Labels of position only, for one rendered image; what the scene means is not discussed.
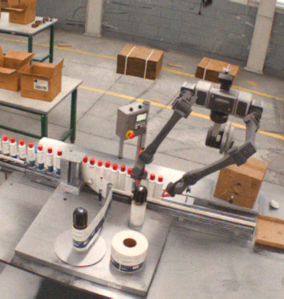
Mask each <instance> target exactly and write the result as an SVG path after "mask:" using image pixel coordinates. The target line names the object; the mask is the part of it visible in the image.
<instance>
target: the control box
mask: <svg viewBox="0 0 284 299"><path fill-rule="evenodd" d="M139 105H142V104H141V103H140V102H138V103H133V104H130V105H126V106H123V107H118V109H117V118H116V135H117V136H118V137H120V138H121V139H123V140H127V139H129V136H128V134H129V133H133V134H134V137H137V136H139V135H142V134H145V128H146V124H145V126H144V127H141V128H138V129H134V124H137V123H141V122H143V121H146V119H145V120H142V121H139V122H136V115H137V114H138V113H142V112H145V111H146V118H147V112H148V109H147V108H146V107H142V109H138V106H139ZM130 107H132V108H133V111H129V109H130Z"/></svg>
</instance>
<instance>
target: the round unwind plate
mask: <svg viewBox="0 0 284 299"><path fill-rule="evenodd" d="M54 249H55V253H56V255H57V256H58V258H59V259H60V260H62V261H63V262H65V263H67V264H71V265H74V266H89V265H92V264H94V263H97V262H99V261H100V260H101V259H102V258H103V256H104V255H105V253H106V243H105V240H104V239H103V238H102V237H101V236H100V235H99V234H97V233H96V234H95V235H94V237H93V238H92V239H91V241H90V242H89V244H88V248H87V250H85V251H83V252H77V251H75V250H74V249H73V240H72V229H70V230H66V231H64V232H62V233H61V234H60V235H59V236H58V237H57V238H56V239H55V242H54Z"/></svg>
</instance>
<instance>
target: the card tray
mask: <svg viewBox="0 0 284 299"><path fill-rule="evenodd" d="M255 243H258V244H262V245H267V246H270V247H271V246H273V247H276V248H282V249H284V220H283V219H280V218H274V217H271V216H267V215H266V216H264V215H262V214H258V216H257V226H256V231H255Z"/></svg>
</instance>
